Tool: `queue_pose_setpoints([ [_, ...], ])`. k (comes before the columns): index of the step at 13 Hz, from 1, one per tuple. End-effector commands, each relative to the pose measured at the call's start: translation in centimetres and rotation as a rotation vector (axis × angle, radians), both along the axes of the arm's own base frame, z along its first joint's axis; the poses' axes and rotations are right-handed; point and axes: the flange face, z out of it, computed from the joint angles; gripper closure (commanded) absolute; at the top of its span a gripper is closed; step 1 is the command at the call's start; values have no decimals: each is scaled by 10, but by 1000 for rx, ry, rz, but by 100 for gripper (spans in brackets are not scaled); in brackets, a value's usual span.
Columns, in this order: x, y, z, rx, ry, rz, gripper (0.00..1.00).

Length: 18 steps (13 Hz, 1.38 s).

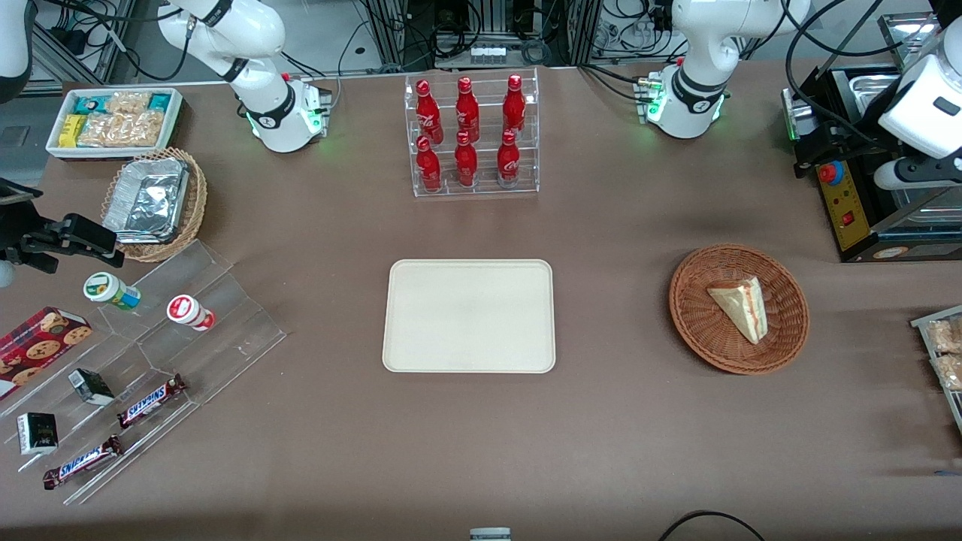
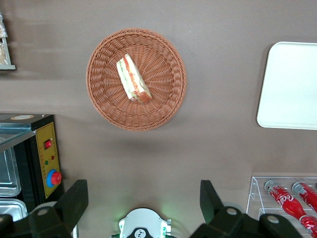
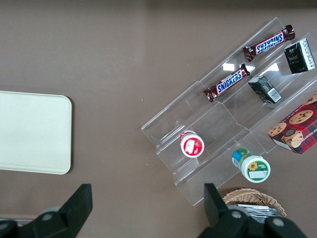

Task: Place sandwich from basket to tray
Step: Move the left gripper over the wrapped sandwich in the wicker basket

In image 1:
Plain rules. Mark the grey metal snack tray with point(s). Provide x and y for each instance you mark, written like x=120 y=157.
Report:
x=923 y=323

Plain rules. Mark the brown wicker basket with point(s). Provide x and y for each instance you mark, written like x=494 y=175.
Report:
x=699 y=323

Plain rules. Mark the teal snack pack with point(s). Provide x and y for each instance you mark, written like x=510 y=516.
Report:
x=89 y=104
x=160 y=101

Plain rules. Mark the clear acrylic stepped display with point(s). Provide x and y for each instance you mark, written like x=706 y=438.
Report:
x=225 y=330

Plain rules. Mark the steel food pan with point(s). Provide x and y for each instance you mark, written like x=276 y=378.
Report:
x=872 y=86

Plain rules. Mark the yellow snack pack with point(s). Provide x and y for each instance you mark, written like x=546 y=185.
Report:
x=71 y=130

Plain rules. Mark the red lidded yogurt cup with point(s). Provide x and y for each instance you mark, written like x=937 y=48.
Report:
x=186 y=310

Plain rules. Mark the triangular sandwich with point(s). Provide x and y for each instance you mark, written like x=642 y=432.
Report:
x=742 y=306

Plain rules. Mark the aluminium foil tray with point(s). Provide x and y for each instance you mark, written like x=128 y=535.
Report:
x=146 y=199

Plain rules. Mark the clear cracker snack bag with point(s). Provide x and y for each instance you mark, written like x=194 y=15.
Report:
x=128 y=102
x=951 y=372
x=124 y=129
x=945 y=336

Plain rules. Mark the light tan wicker basket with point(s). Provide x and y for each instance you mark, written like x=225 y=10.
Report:
x=194 y=203

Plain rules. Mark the green lidded yogurt cup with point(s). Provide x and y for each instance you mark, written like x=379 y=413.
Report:
x=105 y=288

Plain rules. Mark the dark green small carton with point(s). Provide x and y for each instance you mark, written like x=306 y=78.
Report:
x=37 y=433
x=92 y=386

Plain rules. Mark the beige plastic tray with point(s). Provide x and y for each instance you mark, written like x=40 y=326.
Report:
x=470 y=315

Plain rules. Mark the black food warmer machine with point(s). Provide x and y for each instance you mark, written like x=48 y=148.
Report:
x=853 y=210

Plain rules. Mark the red cola bottle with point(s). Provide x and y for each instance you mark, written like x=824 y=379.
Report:
x=509 y=161
x=466 y=164
x=428 y=169
x=428 y=113
x=514 y=107
x=467 y=111

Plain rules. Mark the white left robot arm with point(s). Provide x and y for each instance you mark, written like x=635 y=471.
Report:
x=695 y=68

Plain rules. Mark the clear acrylic bottle rack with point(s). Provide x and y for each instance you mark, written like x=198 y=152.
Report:
x=485 y=188

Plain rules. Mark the brown Snickers bar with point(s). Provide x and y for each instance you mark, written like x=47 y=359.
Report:
x=149 y=402
x=83 y=462

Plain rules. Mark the small grey box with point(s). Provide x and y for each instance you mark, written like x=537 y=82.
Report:
x=490 y=535

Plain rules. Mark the white power strip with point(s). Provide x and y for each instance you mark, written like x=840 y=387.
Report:
x=488 y=54

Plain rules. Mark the white rectangular snack bin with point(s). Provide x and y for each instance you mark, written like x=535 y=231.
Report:
x=174 y=120

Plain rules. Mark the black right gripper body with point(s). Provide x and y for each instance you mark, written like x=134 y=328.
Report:
x=16 y=234

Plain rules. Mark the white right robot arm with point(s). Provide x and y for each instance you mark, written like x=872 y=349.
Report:
x=263 y=68

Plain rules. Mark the red plaid cookie box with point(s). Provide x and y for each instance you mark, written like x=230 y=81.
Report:
x=37 y=346

